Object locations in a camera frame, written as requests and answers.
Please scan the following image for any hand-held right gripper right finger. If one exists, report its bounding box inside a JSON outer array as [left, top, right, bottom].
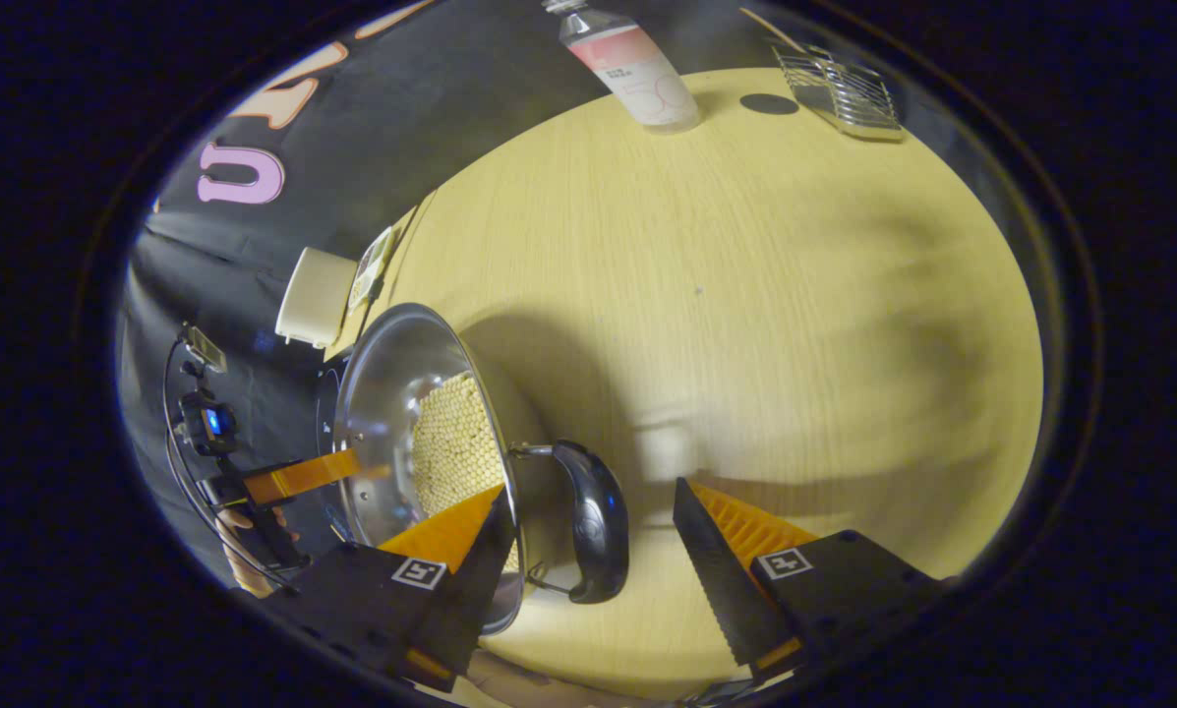
[[671, 477, 943, 684]]

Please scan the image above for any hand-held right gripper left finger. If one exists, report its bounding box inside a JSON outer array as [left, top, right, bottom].
[[264, 482, 517, 694]]

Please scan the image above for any black induction cooktop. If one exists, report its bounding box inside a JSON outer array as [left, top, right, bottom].
[[313, 349, 353, 537]]

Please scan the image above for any stainless steel pot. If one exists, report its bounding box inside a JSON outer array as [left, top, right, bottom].
[[330, 302, 631, 636]]

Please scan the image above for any pile of yellow soybeans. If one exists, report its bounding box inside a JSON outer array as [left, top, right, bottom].
[[411, 371, 506, 519]]

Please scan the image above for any white toaster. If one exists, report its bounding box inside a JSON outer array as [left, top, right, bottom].
[[275, 246, 359, 348]]

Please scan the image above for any black backdrop cloth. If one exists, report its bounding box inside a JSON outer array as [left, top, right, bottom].
[[116, 0, 776, 591]]

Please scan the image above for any clear bottle with pink label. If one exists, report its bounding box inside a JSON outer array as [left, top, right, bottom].
[[543, 0, 701, 135]]

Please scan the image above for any wooden stick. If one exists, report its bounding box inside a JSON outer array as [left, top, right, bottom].
[[739, 8, 807, 54]]

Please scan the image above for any metal wire holder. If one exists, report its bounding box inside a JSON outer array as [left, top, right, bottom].
[[773, 44, 906, 142]]

